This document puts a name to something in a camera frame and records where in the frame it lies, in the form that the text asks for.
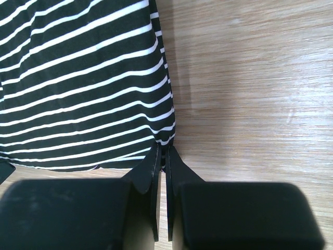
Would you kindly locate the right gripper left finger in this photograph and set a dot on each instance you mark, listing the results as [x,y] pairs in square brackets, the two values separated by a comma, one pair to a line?
[110,213]

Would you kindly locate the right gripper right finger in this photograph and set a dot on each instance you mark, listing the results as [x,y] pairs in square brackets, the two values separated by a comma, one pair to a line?
[236,215]

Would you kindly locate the black white striped tank top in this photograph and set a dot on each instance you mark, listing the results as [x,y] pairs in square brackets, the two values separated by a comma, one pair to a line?
[84,84]

